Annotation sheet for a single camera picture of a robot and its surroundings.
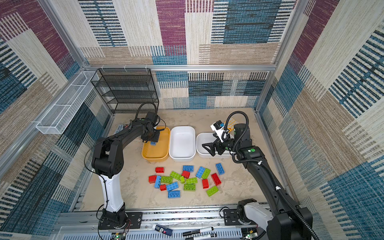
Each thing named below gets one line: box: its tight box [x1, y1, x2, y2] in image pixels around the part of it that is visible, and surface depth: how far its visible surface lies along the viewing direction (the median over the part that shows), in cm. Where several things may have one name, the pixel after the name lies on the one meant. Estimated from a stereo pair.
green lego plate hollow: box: [183, 183, 196, 192], surface depth 85 cm
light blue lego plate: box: [195, 166, 205, 179], surface depth 89 cm
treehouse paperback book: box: [113, 124, 124, 135], surface depth 110 cm
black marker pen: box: [182, 227, 214, 237], surface depth 72 cm
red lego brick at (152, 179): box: [148, 175, 157, 184], surface depth 85 cm
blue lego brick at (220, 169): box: [215, 163, 225, 176], surface depth 91 cm
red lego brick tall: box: [155, 167, 165, 173], surface depth 90 cm
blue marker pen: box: [152, 224, 173, 236], surface depth 71 cm
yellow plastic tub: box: [141, 126, 171, 162], surface depth 100 cm
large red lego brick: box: [181, 170, 191, 179], surface depth 91 cm
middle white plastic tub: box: [169, 126, 197, 162], surface depth 102 cm
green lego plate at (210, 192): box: [205, 185, 219, 197], surface depth 84 cm
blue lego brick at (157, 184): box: [154, 175, 161, 189], surface depth 85 cm
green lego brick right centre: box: [201, 168, 211, 180], surface depth 90 cm
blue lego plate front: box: [167, 190, 181, 199], surface depth 83 cm
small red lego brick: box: [160, 184, 167, 191], surface depth 84 cm
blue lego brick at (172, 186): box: [166, 181, 179, 192], surface depth 85 cm
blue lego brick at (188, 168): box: [182, 165, 195, 173], surface depth 91 cm
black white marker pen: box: [185, 233, 217, 240], surface depth 70 cm
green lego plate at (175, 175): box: [169, 170, 182, 181], surface depth 89 cm
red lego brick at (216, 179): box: [211, 173, 222, 186], surface depth 87 cm
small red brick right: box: [202, 179, 210, 189], surface depth 85 cm
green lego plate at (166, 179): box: [161, 176, 173, 184], surface depth 87 cm
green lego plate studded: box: [185, 177, 198, 184], surface depth 87 cm
